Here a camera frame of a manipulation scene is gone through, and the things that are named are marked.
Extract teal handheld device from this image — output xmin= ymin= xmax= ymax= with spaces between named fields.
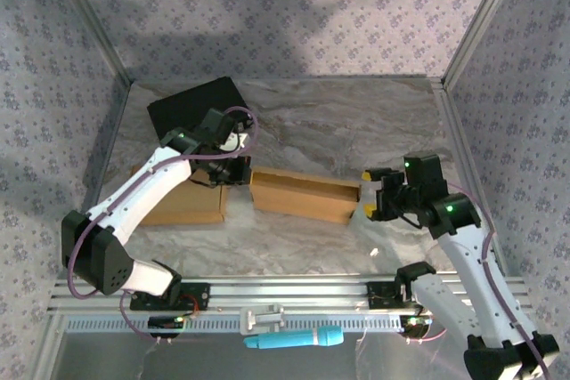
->
xmin=243 ymin=325 xmax=345 ymax=350

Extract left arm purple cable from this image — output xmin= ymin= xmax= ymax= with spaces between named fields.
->
xmin=66 ymin=106 xmax=260 ymax=346

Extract large brown cardboard box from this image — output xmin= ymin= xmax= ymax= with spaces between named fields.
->
xmin=248 ymin=166 xmax=362 ymax=225

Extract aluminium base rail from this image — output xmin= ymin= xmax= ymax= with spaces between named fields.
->
xmin=47 ymin=276 xmax=533 ymax=314

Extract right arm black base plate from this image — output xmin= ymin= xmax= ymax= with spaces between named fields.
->
xmin=367 ymin=280 xmax=419 ymax=310

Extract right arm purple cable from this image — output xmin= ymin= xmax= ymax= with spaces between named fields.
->
xmin=403 ymin=182 xmax=551 ymax=380

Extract aluminium frame post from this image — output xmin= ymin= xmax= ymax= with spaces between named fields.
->
xmin=443 ymin=0 xmax=529 ymax=87

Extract grey slotted cable duct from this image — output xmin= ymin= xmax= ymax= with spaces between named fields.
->
xmin=64 ymin=317 xmax=409 ymax=333

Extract small brown cardboard box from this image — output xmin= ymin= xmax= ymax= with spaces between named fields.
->
xmin=128 ymin=165 xmax=229 ymax=226

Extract aluminium side rail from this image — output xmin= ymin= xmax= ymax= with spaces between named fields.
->
xmin=429 ymin=79 xmax=527 ymax=282
xmin=60 ymin=79 xmax=134 ymax=281

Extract grey metal base plate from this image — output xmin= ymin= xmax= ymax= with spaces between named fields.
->
xmin=35 ymin=313 xmax=542 ymax=380

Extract black ribbed carrying case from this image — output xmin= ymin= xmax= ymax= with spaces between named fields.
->
xmin=147 ymin=76 xmax=250 ymax=141

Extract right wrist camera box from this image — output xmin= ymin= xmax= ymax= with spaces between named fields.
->
xmin=403 ymin=153 xmax=448 ymax=197

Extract grey rail clamp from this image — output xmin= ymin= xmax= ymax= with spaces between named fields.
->
xmin=239 ymin=303 xmax=286 ymax=336

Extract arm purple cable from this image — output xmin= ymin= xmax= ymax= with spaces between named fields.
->
xmin=66 ymin=106 xmax=260 ymax=346
xmin=403 ymin=182 xmax=551 ymax=380

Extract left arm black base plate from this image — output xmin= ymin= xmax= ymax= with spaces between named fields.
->
xmin=128 ymin=282 xmax=211 ymax=311

